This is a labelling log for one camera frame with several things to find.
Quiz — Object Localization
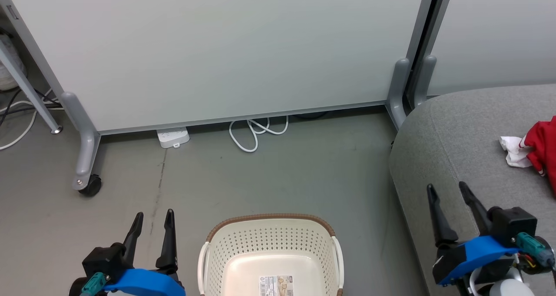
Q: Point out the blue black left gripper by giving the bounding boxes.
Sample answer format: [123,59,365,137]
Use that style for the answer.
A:
[104,209,186,296]

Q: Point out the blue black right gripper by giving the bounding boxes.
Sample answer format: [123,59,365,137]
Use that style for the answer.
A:
[427,182,520,286]

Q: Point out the red garment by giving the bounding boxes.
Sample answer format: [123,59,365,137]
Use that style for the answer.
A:
[519,116,556,196]

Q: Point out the cream perforated laundry basket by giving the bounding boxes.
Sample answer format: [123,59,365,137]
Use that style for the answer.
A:
[198,213,344,296]

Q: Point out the printed basket sticker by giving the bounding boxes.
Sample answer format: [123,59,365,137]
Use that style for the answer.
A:
[259,275,294,296]

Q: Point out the grey fabric sofa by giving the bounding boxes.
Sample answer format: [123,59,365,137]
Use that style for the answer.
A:
[389,84,556,296]

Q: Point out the white cloth piece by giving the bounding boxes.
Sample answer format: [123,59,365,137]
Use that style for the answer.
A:
[499,135,534,168]

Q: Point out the white power strip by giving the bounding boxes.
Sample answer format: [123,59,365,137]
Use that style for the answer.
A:
[156,127,190,149]

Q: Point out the grey partition leg with caster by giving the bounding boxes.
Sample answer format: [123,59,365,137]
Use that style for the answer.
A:
[61,92,103,197]

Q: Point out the narrow white partition panel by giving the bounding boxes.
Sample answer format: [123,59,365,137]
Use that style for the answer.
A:
[428,0,556,96]

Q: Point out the thin grey metal stand leg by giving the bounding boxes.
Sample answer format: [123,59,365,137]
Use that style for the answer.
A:
[0,40,63,135]

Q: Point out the wide white partition panel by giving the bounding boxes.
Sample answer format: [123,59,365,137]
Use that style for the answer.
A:
[0,0,437,136]

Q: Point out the white plastic bag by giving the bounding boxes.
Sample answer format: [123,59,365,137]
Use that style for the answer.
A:
[0,33,26,91]

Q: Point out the teal left camera connector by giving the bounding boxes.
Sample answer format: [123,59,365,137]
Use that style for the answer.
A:
[80,272,109,296]

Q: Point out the teal camera connector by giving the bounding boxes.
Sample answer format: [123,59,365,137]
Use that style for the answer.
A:
[515,232,555,266]
[80,272,109,296]

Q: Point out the teal right camera connector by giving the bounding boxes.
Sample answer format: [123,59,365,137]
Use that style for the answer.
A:
[515,232,555,266]

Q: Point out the white coiled power cable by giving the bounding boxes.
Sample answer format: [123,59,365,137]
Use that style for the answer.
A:
[229,116,289,153]

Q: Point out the long white floor cable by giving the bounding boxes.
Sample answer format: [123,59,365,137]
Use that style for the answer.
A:
[0,87,53,151]

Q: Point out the black floor cables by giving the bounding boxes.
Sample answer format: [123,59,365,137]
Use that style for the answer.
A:
[0,87,61,127]

